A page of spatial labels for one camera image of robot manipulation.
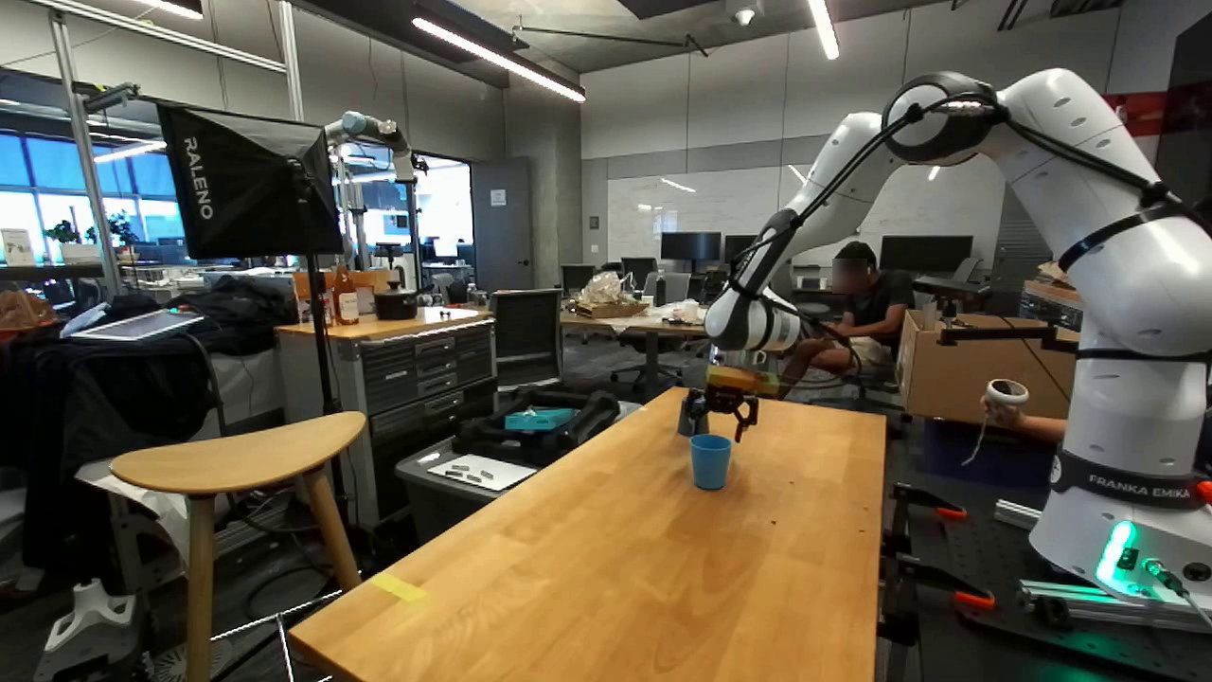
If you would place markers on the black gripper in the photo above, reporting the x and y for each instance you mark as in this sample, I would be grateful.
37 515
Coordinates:
735 387

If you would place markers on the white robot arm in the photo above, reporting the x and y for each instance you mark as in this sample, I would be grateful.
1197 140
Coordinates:
1138 279

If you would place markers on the bright blue plastic cup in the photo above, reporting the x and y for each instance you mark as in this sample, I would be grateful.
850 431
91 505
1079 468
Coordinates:
710 463

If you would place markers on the seated person in dark shirt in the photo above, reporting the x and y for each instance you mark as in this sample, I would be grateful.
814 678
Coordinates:
873 306

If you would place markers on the dark computer monitor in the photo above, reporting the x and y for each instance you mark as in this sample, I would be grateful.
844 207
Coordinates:
692 248
926 255

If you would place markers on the black bag with teal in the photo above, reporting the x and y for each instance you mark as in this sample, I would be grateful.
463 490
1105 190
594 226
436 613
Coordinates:
545 421

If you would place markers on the cardboard box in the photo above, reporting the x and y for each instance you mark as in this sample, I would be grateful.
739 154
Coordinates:
969 373

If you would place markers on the white tape roll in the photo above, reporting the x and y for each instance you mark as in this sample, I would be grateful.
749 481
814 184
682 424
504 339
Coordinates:
1007 400

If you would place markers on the grey equipment case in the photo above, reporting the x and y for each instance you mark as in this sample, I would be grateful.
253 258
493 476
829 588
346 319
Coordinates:
461 479

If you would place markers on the grey door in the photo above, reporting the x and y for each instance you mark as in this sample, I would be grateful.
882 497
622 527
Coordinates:
504 226

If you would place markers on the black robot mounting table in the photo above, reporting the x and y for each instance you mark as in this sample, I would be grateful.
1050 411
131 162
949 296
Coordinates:
961 644

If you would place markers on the grey drawer cabinet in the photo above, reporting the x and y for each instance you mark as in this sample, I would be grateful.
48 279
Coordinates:
418 378

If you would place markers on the black device on cabinet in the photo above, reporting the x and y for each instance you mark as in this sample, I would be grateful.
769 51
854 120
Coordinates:
394 304

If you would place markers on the yellow tape strip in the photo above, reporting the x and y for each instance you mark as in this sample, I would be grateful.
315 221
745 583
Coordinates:
403 588

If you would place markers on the aluminium extrusion bars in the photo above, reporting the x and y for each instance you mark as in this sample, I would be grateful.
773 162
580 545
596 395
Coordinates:
1084 593

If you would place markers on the ceiling light strip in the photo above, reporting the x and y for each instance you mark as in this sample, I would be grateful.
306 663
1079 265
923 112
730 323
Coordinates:
824 26
499 58

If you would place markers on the amber bottle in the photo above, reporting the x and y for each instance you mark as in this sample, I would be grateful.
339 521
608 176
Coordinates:
346 299

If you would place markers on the black softbox stand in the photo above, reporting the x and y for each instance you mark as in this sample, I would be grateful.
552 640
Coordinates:
320 328

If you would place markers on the wooden stool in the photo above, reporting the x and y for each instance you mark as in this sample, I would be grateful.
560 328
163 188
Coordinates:
240 457

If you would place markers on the black softbox light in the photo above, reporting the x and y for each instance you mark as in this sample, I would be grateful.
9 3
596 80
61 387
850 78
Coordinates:
248 184

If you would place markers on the black cloth over desk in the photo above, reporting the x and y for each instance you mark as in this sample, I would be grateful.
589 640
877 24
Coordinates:
102 419

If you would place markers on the black camera bar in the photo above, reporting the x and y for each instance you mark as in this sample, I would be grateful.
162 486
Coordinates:
1008 335

